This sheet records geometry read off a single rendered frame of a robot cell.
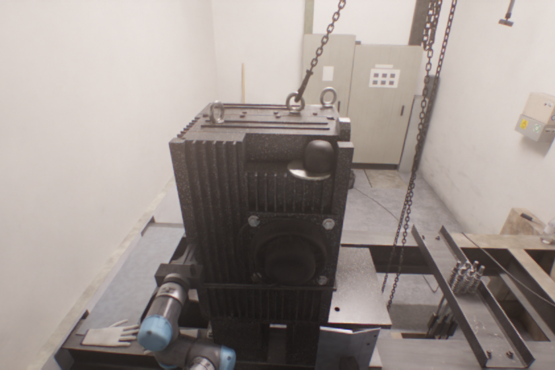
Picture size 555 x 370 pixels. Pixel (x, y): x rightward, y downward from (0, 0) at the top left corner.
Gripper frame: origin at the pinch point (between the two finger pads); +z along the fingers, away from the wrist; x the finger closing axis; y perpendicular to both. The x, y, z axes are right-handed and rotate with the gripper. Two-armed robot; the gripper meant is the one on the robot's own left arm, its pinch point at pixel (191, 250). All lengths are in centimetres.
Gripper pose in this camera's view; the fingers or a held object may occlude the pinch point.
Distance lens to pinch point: 99.6
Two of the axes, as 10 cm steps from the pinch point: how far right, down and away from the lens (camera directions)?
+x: -10.0, -0.3, 0.4
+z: 0.5, -4.9, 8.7
